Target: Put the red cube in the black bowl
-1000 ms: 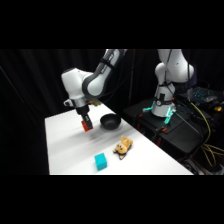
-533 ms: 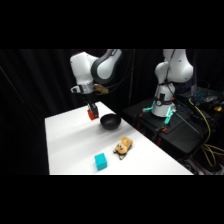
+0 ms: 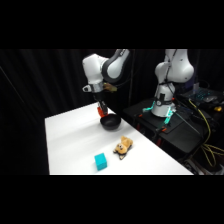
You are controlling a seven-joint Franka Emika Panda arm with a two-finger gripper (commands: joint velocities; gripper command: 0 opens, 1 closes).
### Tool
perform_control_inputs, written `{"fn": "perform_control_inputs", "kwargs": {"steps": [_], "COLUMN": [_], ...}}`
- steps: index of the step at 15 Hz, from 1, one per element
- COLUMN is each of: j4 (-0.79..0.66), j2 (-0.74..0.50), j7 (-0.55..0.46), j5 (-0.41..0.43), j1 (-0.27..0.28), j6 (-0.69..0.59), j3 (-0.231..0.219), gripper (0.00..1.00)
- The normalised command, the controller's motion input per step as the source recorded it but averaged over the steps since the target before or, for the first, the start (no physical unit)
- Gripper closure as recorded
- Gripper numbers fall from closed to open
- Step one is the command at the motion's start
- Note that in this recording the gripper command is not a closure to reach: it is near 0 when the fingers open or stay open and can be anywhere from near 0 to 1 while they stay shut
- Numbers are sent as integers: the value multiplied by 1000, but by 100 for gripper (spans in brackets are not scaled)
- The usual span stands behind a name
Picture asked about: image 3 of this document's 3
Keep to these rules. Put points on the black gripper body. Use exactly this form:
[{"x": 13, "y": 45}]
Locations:
[{"x": 99, "y": 96}]

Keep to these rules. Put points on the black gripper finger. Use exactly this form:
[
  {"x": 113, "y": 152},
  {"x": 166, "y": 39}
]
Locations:
[
  {"x": 99, "y": 111},
  {"x": 104, "y": 107}
]

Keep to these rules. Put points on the red cube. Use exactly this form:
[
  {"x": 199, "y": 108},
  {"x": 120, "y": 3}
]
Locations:
[{"x": 101, "y": 113}]

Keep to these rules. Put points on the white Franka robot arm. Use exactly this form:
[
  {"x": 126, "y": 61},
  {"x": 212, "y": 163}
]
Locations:
[{"x": 94, "y": 70}]

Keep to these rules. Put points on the black bowl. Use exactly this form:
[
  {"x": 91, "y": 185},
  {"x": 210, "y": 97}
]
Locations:
[{"x": 111, "y": 123}]

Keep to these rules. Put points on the cyan cube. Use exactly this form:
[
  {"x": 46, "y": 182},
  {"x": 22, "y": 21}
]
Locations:
[{"x": 100, "y": 162}]

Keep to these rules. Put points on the tan plush animal toy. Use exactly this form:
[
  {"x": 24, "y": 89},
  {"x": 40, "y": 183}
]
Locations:
[{"x": 122, "y": 147}]

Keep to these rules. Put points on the black curtain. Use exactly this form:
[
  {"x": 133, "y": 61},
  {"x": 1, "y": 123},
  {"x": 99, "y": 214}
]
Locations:
[{"x": 33, "y": 86}]

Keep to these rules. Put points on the black robot stand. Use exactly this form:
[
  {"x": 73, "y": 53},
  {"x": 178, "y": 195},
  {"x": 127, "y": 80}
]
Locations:
[{"x": 183, "y": 133}]

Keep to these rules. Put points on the backlit keyboard laptop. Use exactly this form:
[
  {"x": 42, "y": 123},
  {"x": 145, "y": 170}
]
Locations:
[{"x": 205, "y": 95}]

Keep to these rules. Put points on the small yellow device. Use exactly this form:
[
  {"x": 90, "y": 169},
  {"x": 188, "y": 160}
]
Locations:
[{"x": 218, "y": 108}]

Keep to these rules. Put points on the brown wrist camera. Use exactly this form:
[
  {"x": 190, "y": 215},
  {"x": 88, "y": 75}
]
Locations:
[{"x": 110, "y": 87}]

